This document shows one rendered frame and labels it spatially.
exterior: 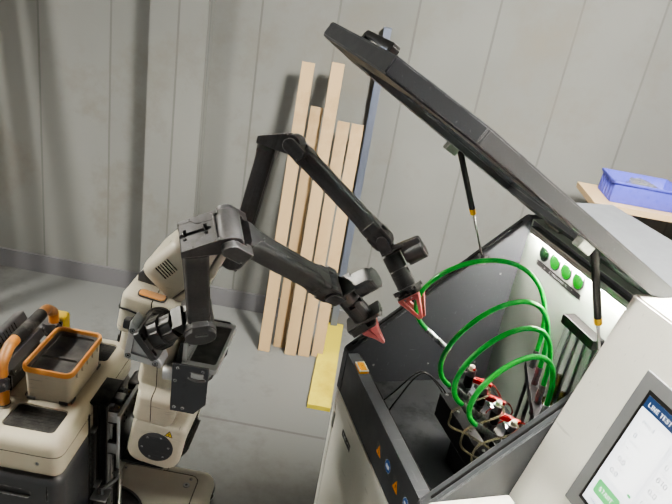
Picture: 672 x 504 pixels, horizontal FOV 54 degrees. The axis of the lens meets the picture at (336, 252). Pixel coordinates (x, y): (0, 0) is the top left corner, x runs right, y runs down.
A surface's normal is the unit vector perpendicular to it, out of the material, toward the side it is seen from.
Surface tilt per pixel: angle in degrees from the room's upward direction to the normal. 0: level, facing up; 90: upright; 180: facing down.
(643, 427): 76
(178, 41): 90
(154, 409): 90
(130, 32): 90
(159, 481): 0
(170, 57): 90
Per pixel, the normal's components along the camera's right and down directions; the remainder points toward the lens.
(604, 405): -0.89, -0.24
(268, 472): 0.16, -0.90
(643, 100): -0.09, 0.40
